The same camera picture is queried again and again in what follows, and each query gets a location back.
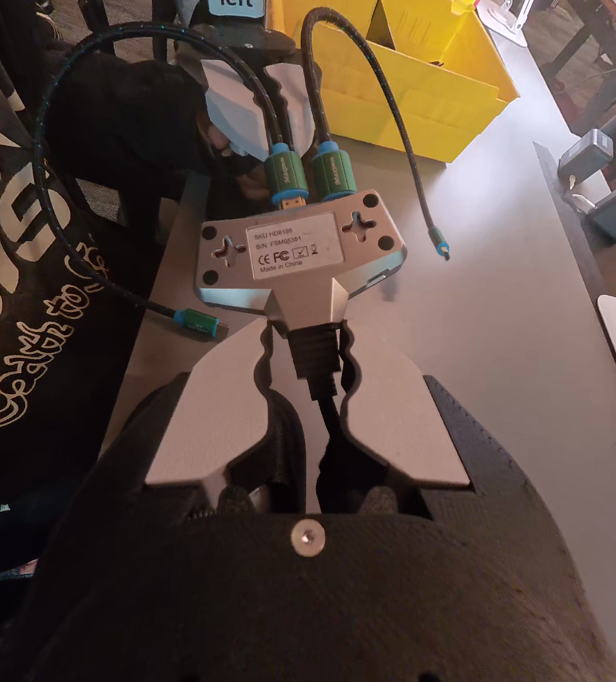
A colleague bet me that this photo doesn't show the person's left hand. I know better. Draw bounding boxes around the person's left hand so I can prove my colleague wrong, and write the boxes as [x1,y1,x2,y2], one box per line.
[196,108,275,201]

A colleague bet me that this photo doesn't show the silver HDMI splitter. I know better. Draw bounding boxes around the silver HDMI splitter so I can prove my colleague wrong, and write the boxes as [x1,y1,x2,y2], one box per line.
[195,189,409,337]

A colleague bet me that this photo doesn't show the braided HDMI cable green plugs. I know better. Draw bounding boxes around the braided HDMI cable green plugs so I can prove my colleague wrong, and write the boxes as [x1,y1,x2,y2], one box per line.
[33,21,311,342]
[300,6,453,263]

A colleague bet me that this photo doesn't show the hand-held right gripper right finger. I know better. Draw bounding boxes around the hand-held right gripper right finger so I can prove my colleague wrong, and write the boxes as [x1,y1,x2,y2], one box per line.
[339,320,472,490]

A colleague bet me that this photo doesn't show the yellow plastic bin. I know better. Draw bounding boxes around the yellow plastic bin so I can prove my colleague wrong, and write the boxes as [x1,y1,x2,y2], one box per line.
[265,0,521,163]

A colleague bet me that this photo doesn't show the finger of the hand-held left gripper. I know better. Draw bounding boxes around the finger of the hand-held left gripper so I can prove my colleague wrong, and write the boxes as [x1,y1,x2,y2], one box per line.
[263,63,332,156]
[200,59,274,161]

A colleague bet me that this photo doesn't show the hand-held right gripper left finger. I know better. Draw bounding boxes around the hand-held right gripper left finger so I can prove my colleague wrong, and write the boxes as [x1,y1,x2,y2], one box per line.
[144,317,274,488]

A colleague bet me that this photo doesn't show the grey power adapter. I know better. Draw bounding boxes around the grey power adapter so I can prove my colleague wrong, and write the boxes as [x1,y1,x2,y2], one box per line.
[557,129,615,182]

